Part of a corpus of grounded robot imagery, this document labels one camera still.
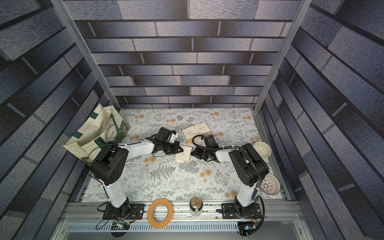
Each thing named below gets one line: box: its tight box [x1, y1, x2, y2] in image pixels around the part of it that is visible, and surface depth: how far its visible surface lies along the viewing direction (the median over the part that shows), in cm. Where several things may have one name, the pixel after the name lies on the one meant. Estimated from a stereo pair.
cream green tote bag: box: [63, 103, 131, 166], surface depth 90 cm
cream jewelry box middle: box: [182, 125, 199, 140], surface depth 105 cm
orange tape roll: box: [147, 198, 174, 229], surface depth 72 cm
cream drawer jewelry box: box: [175, 145, 193, 162], surface depth 93 cm
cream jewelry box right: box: [193, 122, 211, 136], surface depth 106 cm
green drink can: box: [189, 196, 203, 217], surface depth 68 cm
